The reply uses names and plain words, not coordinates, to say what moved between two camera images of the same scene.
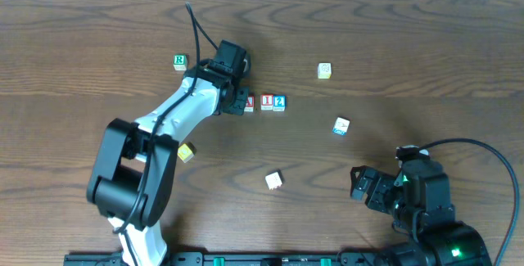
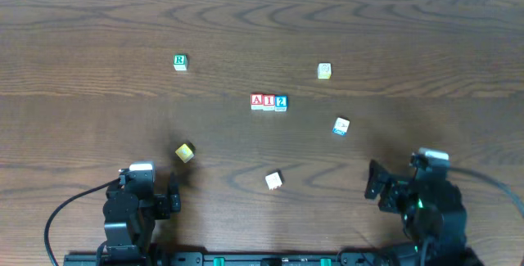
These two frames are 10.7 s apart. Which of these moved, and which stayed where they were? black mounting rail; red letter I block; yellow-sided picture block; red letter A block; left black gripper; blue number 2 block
Moved: red letter A block; left black gripper
Stayed: blue number 2 block; yellow-sided picture block; black mounting rail; red letter I block
